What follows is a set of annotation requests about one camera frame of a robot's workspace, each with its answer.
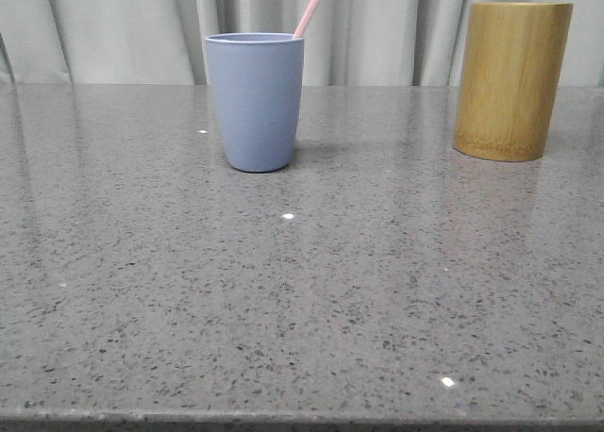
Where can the blue plastic cup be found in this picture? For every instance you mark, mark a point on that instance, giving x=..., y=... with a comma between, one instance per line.
x=256, y=81

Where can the pink chopstick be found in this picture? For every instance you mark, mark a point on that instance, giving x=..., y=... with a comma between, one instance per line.
x=306, y=18

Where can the bamboo wooden cup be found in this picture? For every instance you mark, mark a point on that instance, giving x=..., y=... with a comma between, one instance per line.
x=509, y=81

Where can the grey curtain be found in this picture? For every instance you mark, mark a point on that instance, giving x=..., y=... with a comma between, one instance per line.
x=348, y=42

